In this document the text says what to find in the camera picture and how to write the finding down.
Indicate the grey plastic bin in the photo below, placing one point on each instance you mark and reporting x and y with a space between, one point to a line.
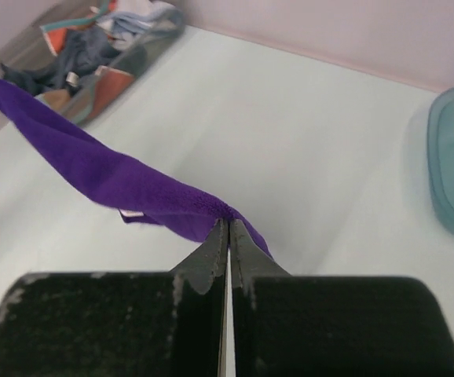
29 50

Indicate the dark blue-grey towel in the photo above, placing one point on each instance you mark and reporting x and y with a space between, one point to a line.
83 53

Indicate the purple microfiber towel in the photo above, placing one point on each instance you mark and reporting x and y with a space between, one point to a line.
110 178

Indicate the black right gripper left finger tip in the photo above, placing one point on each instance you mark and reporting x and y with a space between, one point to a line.
120 323

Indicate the light blue towel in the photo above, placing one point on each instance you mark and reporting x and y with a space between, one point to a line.
127 25

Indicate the orange towel with teal trim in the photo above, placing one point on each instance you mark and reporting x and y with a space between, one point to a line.
95 92

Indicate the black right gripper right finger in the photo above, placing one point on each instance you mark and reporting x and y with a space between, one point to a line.
287 325

